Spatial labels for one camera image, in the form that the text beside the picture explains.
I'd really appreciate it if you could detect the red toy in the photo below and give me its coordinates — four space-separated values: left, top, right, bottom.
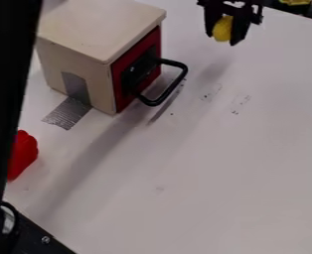
6 129 41 183

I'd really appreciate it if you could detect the yellow toy corn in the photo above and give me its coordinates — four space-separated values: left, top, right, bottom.
212 15 234 43

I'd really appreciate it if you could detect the black post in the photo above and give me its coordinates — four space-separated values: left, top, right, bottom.
0 0 45 254

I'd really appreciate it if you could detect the cabinet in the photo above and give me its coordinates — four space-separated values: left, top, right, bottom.
34 0 169 116

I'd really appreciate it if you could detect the yellow toy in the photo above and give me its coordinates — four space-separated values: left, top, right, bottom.
277 0 312 7

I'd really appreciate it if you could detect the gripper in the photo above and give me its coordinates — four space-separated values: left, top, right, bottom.
196 0 266 47

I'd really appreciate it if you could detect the grey tape strip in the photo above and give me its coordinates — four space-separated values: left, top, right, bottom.
40 71 94 131

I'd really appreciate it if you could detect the red drawer with black handle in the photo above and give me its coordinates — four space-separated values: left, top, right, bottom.
109 25 191 114

